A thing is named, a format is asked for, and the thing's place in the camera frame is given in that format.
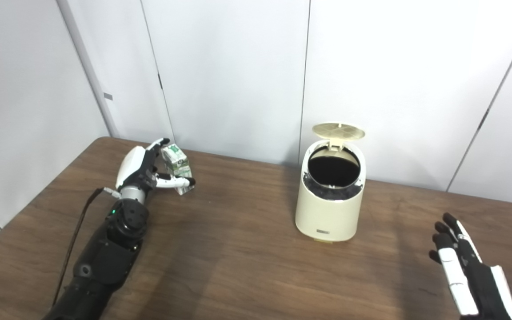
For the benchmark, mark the cream-colored bin body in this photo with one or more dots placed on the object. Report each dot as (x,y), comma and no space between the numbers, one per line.
(327,213)

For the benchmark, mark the black bin liner bag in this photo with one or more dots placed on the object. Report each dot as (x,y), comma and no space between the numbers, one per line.
(332,171)

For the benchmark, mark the green white milk carton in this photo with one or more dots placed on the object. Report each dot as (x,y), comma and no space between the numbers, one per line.
(178,162)

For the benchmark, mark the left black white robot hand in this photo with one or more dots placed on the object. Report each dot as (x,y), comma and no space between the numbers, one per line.
(134,171)

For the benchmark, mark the cream round bin lid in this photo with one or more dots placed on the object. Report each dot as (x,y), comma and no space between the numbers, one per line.
(338,130)

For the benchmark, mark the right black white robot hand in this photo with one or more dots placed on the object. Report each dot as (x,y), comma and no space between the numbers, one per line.
(469,275)

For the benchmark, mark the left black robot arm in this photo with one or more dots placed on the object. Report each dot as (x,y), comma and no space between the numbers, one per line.
(109,253)

